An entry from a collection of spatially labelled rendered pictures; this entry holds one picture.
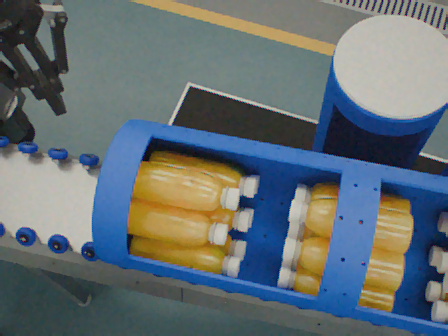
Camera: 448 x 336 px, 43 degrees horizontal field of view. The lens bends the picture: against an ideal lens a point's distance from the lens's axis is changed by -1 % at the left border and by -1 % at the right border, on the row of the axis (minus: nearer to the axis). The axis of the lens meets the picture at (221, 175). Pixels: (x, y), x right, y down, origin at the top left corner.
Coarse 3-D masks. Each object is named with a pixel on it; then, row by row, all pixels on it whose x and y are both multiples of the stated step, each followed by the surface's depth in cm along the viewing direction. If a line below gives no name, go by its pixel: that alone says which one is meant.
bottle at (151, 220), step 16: (144, 208) 102; (160, 208) 103; (176, 208) 103; (128, 224) 102; (144, 224) 102; (160, 224) 101; (176, 224) 101; (192, 224) 101; (208, 224) 102; (160, 240) 104; (176, 240) 102; (192, 240) 101; (208, 240) 103
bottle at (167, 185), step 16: (144, 176) 100; (160, 176) 100; (176, 176) 100; (192, 176) 100; (208, 176) 101; (144, 192) 101; (160, 192) 100; (176, 192) 99; (192, 192) 99; (208, 192) 99; (224, 192) 100; (192, 208) 101; (208, 208) 100
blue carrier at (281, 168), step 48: (144, 144) 99; (192, 144) 101; (240, 144) 101; (96, 192) 96; (288, 192) 118; (432, 192) 109; (96, 240) 99; (336, 240) 91; (432, 240) 115; (240, 288) 99; (336, 288) 93
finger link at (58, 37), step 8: (56, 16) 62; (64, 16) 62; (56, 24) 62; (64, 24) 63; (56, 32) 64; (56, 40) 65; (64, 40) 65; (56, 48) 66; (64, 48) 66; (56, 56) 67; (64, 56) 67; (64, 64) 69; (64, 72) 70
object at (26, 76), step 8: (0, 32) 60; (0, 40) 60; (0, 48) 62; (8, 48) 62; (16, 48) 65; (8, 56) 63; (16, 56) 64; (16, 64) 65; (24, 64) 67; (24, 72) 67; (32, 72) 70; (24, 80) 68; (32, 80) 69; (32, 88) 70
